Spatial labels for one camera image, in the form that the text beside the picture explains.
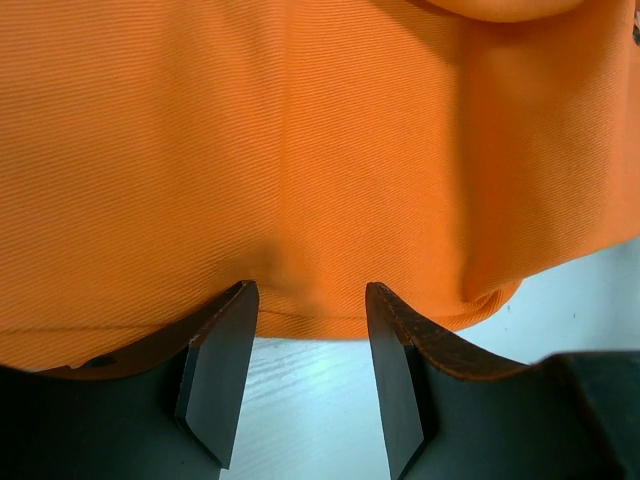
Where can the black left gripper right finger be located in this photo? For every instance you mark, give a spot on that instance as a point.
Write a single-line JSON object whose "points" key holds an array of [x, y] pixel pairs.
{"points": [[453, 410]]}

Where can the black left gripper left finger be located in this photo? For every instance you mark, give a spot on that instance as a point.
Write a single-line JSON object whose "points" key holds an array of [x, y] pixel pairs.
{"points": [[163, 407]]}

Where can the orange trousers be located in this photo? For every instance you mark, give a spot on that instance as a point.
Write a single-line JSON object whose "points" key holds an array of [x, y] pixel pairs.
{"points": [[153, 153]]}

